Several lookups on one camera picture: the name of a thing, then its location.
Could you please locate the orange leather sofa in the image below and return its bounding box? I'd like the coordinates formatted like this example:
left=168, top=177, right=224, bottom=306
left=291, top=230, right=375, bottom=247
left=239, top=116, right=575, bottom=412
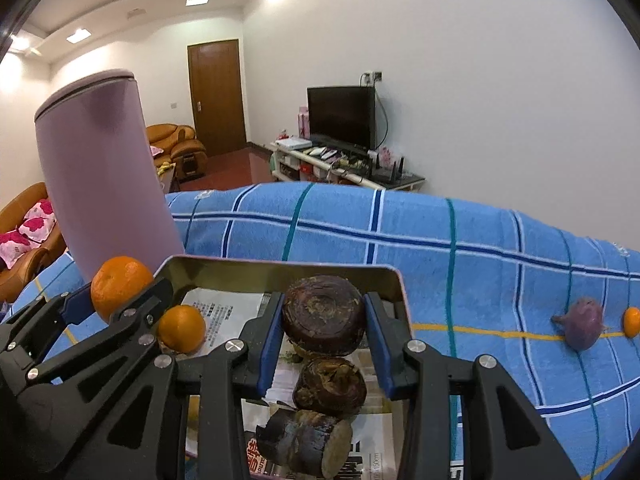
left=0, top=182, right=68, bottom=303

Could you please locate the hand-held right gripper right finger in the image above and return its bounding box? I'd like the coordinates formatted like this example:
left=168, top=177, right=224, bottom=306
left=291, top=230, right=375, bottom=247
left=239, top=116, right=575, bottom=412
left=363, top=291, right=583, bottom=480

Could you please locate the newspaper sheet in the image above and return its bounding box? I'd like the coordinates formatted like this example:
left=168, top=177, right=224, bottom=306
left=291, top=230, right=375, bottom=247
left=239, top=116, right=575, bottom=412
left=181, top=287, right=406, bottom=480

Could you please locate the dark water chestnut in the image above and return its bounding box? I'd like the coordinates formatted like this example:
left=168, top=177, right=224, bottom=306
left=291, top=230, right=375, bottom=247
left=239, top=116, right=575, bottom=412
left=292, top=356, right=368, bottom=416

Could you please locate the small orange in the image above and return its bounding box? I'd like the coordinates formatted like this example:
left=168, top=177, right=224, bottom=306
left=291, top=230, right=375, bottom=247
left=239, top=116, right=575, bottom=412
left=157, top=305, right=207, bottom=353

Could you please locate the blue plaid blanket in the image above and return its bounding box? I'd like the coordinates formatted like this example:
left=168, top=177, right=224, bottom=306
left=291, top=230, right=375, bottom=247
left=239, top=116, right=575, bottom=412
left=0, top=182, right=640, bottom=480

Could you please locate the black television cable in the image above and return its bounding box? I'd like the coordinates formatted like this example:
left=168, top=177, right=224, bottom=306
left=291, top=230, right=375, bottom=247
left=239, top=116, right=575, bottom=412
left=375, top=94, right=390, bottom=150

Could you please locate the cylindrical taro piece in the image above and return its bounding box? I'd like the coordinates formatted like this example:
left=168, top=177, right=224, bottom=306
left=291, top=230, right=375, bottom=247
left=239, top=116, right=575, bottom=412
left=256, top=408, right=353, bottom=478

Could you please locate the dark brown chestnut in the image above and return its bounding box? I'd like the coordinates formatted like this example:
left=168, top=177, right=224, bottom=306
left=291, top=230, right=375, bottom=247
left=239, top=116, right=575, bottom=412
left=281, top=275, right=366, bottom=356

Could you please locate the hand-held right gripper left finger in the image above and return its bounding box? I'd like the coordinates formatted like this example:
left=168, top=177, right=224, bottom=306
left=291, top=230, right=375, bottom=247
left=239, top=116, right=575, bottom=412
left=60, top=291, right=287, bottom=480

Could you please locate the large orange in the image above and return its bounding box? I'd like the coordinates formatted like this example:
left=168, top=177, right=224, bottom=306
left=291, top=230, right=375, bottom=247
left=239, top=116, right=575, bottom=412
left=90, top=256, right=155, bottom=323

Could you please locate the pink tumbler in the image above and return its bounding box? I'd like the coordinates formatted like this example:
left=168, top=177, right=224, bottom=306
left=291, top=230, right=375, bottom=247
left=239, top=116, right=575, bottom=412
left=34, top=69, right=185, bottom=283

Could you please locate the purple onion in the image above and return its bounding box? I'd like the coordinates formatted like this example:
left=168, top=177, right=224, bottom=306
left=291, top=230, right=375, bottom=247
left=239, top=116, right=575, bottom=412
left=551, top=297, right=608, bottom=352

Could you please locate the orange leather armchair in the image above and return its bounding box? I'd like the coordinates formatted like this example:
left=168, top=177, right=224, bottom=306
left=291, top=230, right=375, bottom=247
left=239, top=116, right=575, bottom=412
left=146, top=124, right=207, bottom=182

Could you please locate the black television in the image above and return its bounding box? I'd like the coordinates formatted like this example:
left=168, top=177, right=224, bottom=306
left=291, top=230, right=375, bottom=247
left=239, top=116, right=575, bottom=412
left=306, top=85, right=377, bottom=151

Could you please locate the pink floral pillow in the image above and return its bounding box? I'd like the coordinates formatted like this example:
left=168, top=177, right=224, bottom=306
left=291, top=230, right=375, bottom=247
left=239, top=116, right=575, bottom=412
left=17, top=199, right=57, bottom=246
left=0, top=232, right=33, bottom=268

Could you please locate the brown wooden door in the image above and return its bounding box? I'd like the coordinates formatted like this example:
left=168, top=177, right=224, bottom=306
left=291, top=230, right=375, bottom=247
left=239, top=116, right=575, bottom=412
left=187, top=39, right=248, bottom=157

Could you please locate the white television stand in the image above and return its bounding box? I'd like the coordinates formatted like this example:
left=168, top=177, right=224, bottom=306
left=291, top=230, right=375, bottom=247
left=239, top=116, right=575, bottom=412
left=270, top=140, right=426, bottom=193

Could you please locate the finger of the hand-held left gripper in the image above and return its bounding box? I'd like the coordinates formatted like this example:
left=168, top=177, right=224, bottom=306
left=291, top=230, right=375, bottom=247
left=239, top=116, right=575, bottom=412
left=22, top=276, right=175, bottom=386
left=0, top=287, right=98, bottom=356

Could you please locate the black router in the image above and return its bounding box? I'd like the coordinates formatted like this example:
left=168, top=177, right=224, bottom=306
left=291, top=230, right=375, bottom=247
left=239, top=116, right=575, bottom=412
left=375, top=155, right=407, bottom=183

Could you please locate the pink tin box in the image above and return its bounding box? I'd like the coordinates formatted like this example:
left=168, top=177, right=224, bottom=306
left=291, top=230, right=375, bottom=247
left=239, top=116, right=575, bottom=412
left=152, top=255, right=412, bottom=480

